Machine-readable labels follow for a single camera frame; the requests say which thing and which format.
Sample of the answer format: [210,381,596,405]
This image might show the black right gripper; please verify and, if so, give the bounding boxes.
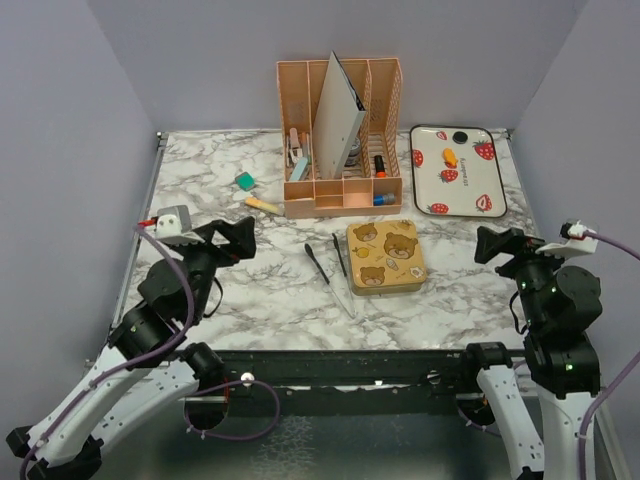
[475,223,578,328]

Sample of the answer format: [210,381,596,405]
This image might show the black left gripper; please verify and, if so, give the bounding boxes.
[173,216,258,322]

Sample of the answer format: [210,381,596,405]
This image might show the black-tipped metal tongs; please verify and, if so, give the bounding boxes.
[304,233,357,319]

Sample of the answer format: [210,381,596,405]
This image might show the silver tin lid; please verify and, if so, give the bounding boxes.
[346,219,427,281]

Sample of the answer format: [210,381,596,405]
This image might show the gold metal cookie tin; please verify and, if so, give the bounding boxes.
[350,276,426,296]

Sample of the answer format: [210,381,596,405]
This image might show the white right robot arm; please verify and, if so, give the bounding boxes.
[459,222,603,479]

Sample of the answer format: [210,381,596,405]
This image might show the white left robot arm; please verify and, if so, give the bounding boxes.
[7,210,256,479]

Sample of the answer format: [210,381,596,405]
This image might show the teal eraser block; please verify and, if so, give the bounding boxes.
[235,172,255,191]

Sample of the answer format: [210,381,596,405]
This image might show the strawberry print white tray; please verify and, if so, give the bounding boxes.
[409,125,507,219]

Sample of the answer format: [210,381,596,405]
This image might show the orange fish-shaped cookie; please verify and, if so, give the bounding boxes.
[442,148,458,169]

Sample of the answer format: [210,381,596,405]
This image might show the light blue eraser case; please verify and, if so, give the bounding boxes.
[289,156,311,182]

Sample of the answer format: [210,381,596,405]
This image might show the pink white stapler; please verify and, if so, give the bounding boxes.
[286,127,306,168]

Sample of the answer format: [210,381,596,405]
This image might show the black round sandwich cookie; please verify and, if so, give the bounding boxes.
[452,131,468,144]

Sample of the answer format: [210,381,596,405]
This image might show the peach plastic desk organizer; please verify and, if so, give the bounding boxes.
[276,54,403,219]

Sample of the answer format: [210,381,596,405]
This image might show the blue white patterned tin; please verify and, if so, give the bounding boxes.
[345,137,361,167]

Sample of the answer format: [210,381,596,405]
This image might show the black orange marker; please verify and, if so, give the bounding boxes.
[374,155,387,178]

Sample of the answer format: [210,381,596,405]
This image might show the grey folder board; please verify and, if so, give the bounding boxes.
[312,51,366,180]

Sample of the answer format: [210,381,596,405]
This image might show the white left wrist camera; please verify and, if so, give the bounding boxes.
[138,205,204,246]

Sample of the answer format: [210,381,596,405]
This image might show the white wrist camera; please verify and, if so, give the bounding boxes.
[536,220,599,259]
[138,205,204,246]

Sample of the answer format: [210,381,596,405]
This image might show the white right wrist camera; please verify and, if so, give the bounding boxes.
[536,220,599,259]

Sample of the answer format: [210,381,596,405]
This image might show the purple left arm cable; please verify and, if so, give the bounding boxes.
[19,224,282,480]

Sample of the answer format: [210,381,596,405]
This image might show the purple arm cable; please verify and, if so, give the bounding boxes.
[19,224,282,480]
[457,232,640,480]

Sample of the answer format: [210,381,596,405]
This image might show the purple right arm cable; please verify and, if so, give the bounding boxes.
[457,232,640,480]

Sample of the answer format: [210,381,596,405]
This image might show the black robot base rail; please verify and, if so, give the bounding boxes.
[162,349,521,417]

